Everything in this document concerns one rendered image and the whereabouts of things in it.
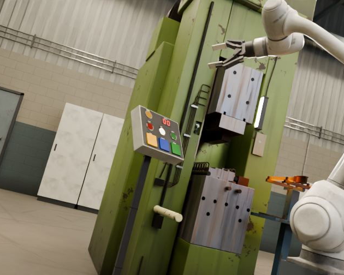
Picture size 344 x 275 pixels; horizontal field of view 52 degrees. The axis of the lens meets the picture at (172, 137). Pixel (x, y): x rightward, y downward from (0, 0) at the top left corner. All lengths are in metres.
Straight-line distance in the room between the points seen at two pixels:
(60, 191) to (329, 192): 6.79
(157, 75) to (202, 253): 1.47
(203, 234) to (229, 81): 1.07
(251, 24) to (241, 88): 0.60
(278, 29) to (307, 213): 0.75
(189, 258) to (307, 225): 1.32
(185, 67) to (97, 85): 6.05
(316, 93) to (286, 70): 7.41
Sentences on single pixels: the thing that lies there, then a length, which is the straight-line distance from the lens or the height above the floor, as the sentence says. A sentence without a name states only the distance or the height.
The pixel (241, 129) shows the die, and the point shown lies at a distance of 2.53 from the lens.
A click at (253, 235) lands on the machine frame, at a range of 2.77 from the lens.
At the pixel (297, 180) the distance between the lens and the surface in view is 2.34.
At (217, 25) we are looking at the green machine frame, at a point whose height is 2.05.
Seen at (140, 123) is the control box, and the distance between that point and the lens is 2.03.
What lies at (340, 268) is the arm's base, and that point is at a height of 0.63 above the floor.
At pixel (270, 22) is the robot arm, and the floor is 1.49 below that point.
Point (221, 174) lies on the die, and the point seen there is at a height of 0.95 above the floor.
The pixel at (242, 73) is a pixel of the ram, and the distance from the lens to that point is 2.61.
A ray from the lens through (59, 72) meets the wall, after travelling 8.64.
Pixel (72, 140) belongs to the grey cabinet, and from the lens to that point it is 7.66.
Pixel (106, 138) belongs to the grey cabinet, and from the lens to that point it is 7.66.
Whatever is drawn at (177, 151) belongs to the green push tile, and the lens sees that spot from 2.15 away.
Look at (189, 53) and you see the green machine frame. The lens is 2.63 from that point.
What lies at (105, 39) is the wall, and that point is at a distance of 8.90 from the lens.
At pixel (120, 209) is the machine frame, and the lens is 2.83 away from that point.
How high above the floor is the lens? 0.72
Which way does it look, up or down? 9 degrees up
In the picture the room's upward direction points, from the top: 14 degrees clockwise
